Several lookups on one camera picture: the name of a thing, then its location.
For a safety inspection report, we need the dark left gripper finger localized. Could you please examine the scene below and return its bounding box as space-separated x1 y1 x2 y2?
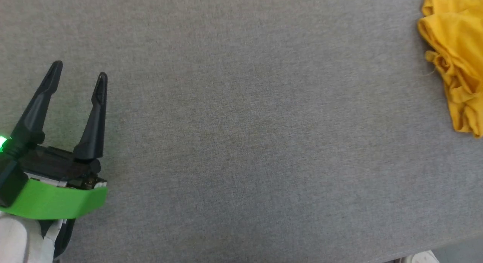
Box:
10 60 64 149
72 71 109 162

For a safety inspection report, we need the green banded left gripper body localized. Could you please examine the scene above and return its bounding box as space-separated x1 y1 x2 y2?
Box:
0 149 109 220

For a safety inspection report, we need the yellow garment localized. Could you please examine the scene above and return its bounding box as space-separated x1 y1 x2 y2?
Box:
417 0 483 139

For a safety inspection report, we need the white rounded object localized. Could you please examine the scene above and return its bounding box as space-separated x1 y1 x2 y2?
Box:
394 250 440 263

